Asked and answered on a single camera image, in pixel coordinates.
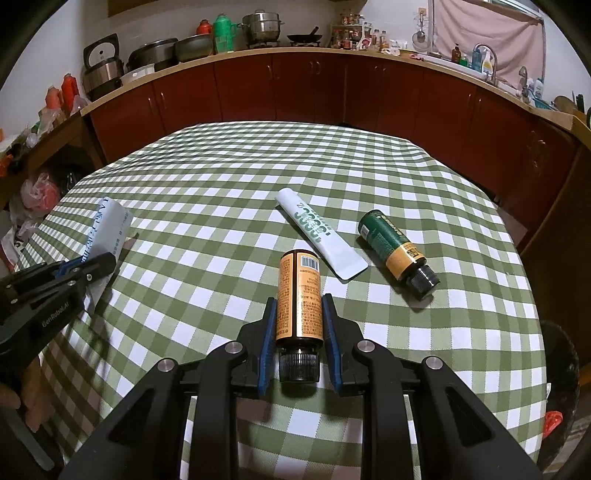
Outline green white checked tablecloth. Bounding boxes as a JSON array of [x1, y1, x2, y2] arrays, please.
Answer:
[[14, 121, 551, 480]]

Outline black wok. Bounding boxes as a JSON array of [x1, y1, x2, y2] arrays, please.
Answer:
[[287, 26, 324, 45]]

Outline orange label brown bottle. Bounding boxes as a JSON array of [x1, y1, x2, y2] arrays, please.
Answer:
[[275, 248, 323, 385]]

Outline green thermos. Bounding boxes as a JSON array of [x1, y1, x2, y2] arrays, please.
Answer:
[[212, 13, 239, 53]]

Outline grey cooking pot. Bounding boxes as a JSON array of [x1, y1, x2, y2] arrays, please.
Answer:
[[174, 34, 214, 64]]

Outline hanging strainer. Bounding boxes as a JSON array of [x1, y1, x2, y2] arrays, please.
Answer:
[[412, 8, 433, 52]]

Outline steel rice cooker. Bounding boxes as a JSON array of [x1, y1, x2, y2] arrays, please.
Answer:
[[82, 32, 126, 102]]

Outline white tray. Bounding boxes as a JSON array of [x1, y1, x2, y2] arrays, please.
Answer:
[[120, 62, 156, 87]]

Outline white tube green print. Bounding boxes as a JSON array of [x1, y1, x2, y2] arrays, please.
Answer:
[[275, 188, 369, 281]]

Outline steel steamer pot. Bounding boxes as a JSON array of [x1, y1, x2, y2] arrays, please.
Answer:
[[242, 10, 284, 44]]

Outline dark cooking pot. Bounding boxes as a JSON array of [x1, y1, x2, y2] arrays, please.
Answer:
[[126, 38, 179, 73]]

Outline row of spice bottles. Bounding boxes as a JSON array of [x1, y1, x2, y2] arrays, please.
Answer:
[[331, 11, 403, 55]]

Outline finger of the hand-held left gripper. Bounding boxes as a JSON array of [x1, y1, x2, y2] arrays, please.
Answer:
[[27, 252, 117, 320], [0, 260, 82, 303]]

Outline white printed pouch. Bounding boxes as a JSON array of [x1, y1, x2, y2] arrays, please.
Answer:
[[84, 198, 134, 315]]

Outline sink faucet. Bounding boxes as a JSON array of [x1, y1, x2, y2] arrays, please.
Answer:
[[472, 43, 500, 86]]

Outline red base cabinets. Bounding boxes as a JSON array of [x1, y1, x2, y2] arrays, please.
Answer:
[[82, 47, 591, 251]]

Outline green label brown bottle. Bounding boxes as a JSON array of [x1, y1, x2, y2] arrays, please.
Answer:
[[357, 209, 441, 297]]

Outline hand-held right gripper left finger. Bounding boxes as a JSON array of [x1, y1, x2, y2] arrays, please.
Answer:
[[58, 296, 279, 480]]

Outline person's left hand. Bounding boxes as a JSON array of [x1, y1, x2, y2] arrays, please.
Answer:
[[0, 359, 52, 430]]

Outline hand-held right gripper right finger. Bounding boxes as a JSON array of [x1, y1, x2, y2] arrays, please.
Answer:
[[321, 293, 546, 480]]

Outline black trash bin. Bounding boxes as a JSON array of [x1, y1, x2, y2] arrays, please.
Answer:
[[536, 320, 581, 470]]

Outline orange plastic bottles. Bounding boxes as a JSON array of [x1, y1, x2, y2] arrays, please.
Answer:
[[44, 73, 89, 118]]

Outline pink plastic bag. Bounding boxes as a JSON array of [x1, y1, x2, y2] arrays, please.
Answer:
[[8, 172, 62, 222]]

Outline pink window curtain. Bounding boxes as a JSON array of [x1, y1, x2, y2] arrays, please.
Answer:
[[433, 0, 546, 85]]

